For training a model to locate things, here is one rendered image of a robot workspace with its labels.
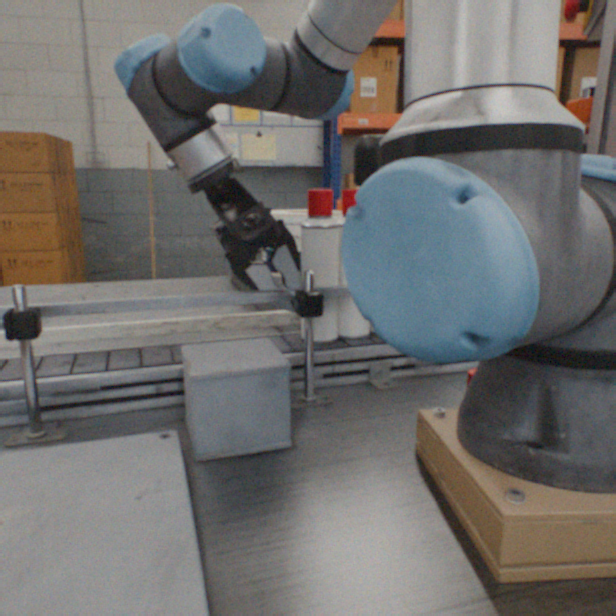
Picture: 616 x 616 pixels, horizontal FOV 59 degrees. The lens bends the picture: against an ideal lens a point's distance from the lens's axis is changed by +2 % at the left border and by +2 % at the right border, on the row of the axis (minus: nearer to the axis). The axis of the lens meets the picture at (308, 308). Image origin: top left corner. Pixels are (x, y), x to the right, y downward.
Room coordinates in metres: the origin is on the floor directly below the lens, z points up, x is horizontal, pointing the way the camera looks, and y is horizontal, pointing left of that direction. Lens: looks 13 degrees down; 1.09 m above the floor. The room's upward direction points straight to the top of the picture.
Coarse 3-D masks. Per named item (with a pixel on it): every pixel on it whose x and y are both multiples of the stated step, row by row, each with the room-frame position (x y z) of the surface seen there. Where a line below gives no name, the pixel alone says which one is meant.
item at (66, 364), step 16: (256, 336) 0.73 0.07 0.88; (272, 336) 0.73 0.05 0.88; (288, 336) 0.73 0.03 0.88; (80, 352) 0.66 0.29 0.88; (96, 352) 0.66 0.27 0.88; (112, 352) 0.66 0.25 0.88; (128, 352) 0.66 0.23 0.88; (144, 352) 0.66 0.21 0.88; (160, 352) 0.66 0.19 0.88; (176, 352) 0.66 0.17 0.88; (288, 352) 0.66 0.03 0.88; (0, 368) 0.60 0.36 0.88; (16, 368) 0.60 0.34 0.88; (48, 368) 0.60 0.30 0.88; (64, 368) 0.60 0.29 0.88; (80, 368) 0.60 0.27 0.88; (96, 368) 0.60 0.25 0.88; (112, 368) 0.60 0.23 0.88; (128, 368) 0.60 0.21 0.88
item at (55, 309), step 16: (320, 288) 0.67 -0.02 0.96; (336, 288) 0.68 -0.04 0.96; (32, 304) 0.58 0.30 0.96; (48, 304) 0.58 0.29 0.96; (64, 304) 0.58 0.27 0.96; (80, 304) 0.58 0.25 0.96; (96, 304) 0.59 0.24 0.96; (112, 304) 0.59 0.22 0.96; (128, 304) 0.60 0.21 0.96; (144, 304) 0.61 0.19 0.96; (160, 304) 0.61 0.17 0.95; (176, 304) 0.62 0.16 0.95; (192, 304) 0.62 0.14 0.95; (208, 304) 0.63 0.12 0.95; (224, 304) 0.63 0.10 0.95
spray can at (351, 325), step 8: (344, 192) 0.73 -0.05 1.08; (352, 192) 0.72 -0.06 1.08; (344, 200) 0.73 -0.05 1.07; (352, 200) 0.72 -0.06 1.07; (344, 208) 0.73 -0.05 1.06; (344, 216) 0.73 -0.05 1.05; (344, 280) 0.71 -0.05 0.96; (344, 304) 0.71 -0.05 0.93; (352, 304) 0.71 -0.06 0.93; (344, 312) 0.71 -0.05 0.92; (352, 312) 0.71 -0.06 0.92; (344, 320) 0.71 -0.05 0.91; (352, 320) 0.71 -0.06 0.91; (360, 320) 0.71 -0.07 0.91; (344, 328) 0.71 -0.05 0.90; (352, 328) 0.71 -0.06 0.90; (360, 328) 0.71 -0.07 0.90; (368, 328) 0.73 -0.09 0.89; (344, 336) 0.71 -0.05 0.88; (352, 336) 0.71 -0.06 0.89; (360, 336) 0.71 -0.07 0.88; (368, 336) 0.73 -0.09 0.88
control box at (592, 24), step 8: (592, 0) 0.79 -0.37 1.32; (600, 0) 0.73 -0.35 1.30; (592, 8) 0.78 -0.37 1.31; (600, 8) 0.72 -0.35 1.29; (584, 16) 0.84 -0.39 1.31; (592, 16) 0.77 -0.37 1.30; (600, 16) 0.75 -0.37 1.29; (584, 24) 0.83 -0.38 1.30; (592, 24) 0.78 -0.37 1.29; (600, 24) 0.76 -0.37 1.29; (584, 32) 0.83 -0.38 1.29; (592, 32) 0.80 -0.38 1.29; (600, 32) 0.80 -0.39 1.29; (592, 40) 0.84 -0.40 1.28
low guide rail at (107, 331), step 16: (144, 320) 0.69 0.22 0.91; (160, 320) 0.69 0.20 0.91; (176, 320) 0.69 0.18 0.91; (192, 320) 0.70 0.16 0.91; (208, 320) 0.70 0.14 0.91; (224, 320) 0.71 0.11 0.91; (240, 320) 0.72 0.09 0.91; (256, 320) 0.72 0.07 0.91; (272, 320) 0.73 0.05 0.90; (288, 320) 0.74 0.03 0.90; (0, 336) 0.63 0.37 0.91; (48, 336) 0.64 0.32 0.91; (64, 336) 0.65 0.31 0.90; (80, 336) 0.65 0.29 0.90; (96, 336) 0.66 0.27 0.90; (112, 336) 0.67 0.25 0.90; (128, 336) 0.67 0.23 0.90; (144, 336) 0.68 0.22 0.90
